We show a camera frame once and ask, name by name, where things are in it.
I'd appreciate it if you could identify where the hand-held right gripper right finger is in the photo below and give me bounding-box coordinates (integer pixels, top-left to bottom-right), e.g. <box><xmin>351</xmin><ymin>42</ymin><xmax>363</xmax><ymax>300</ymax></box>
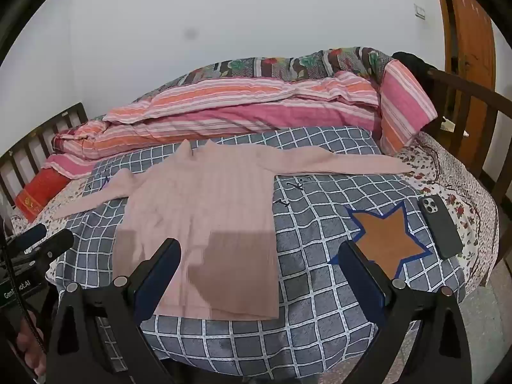
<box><xmin>338</xmin><ymin>240</ymin><xmax>473</xmax><ymax>384</ymax></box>

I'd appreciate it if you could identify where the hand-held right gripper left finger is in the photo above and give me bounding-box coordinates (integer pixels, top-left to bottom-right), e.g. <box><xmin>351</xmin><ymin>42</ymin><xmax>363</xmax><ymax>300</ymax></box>
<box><xmin>46</xmin><ymin>238</ymin><xmax>182</xmax><ymax>384</ymax></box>

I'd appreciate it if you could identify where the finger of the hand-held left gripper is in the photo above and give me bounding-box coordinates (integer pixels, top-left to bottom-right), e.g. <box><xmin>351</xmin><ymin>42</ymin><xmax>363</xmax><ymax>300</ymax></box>
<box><xmin>7</xmin><ymin>224</ymin><xmax>48</xmax><ymax>249</ymax></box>
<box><xmin>22</xmin><ymin>230</ymin><xmax>75</xmax><ymax>275</ymax></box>

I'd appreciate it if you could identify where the pink ribbed sweater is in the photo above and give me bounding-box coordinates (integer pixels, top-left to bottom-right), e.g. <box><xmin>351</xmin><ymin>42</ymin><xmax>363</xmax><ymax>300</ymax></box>
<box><xmin>52</xmin><ymin>139</ymin><xmax>409</xmax><ymax>321</ymax></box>

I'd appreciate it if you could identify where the person's left hand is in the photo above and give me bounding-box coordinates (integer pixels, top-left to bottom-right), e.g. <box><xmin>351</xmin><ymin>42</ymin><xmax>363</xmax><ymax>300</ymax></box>
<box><xmin>14</xmin><ymin>320</ymin><xmax>48</xmax><ymax>377</ymax></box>

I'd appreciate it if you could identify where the red cushion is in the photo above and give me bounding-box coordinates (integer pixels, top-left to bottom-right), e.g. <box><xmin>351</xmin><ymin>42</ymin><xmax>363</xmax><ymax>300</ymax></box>
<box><xmin>15</xmin><ymin>168</ymin><xmax>73</xmax><ymax>222</ymax></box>

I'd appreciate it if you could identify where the grey checked blanket with stars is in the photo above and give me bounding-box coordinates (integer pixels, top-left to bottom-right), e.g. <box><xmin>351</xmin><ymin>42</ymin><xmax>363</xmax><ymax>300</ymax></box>
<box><xmin>46</xmin><ymin>126</ymin><xmax>467</xmax><ymax>377</ymax></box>

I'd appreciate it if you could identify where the dark smartphone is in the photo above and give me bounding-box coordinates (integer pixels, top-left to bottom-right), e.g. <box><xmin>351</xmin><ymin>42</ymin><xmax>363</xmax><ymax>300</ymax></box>
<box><xmin>418</xmin><ymin>195</ymin><xmax>465</xmax><ymax>260</ymax></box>

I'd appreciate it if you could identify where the pink striped pillow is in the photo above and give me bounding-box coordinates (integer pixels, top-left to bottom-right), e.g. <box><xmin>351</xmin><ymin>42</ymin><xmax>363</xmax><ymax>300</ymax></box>
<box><xmin>378</xmin><ymin>59</ymin><xmax>438</xmax><ymax>155</ymax></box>

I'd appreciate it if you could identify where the pink orange striped quilt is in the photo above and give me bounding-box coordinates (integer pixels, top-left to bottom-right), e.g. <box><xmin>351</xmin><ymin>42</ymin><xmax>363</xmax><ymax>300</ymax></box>
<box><xmin>42</xmin><ymin>70</ymin><xmax>380</xmax><ymax>180</ymax></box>

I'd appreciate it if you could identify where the dark wooden footboard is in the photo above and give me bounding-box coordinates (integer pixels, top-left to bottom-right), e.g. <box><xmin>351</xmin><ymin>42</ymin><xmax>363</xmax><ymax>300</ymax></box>
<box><xmin>426</xmin><ymin>68</ymin><xmax>512</xmax><ymax>209</ymax></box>

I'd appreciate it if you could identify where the dark clothing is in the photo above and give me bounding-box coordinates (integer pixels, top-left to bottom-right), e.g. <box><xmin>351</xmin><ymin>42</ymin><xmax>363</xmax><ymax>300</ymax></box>
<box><xmin>392</xmin><ymin>51</ymin><xmax>438</xmax><ymax>92</ymax></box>

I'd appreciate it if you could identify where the floral patchwork quilt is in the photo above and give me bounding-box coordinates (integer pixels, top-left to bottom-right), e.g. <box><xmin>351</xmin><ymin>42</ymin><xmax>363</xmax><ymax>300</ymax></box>
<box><xmin>132</xmin><ymin>47</ymin><xmax>396</xmax><ymax>102</ymax></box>

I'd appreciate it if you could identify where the orange wooden door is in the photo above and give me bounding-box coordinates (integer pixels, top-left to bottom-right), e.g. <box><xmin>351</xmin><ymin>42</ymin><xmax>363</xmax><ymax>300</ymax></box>
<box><xmin>432</xmin><ymin>0</ymin><xmax>497</xmax><ymax>100</ymax></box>

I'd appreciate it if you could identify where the wooden bed frame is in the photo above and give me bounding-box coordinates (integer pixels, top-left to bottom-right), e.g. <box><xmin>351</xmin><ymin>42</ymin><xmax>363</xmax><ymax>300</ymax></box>
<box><xmin>10</xmin><ymin>130</ymin><xmax>500</xmax><ymax>289</ymax></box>

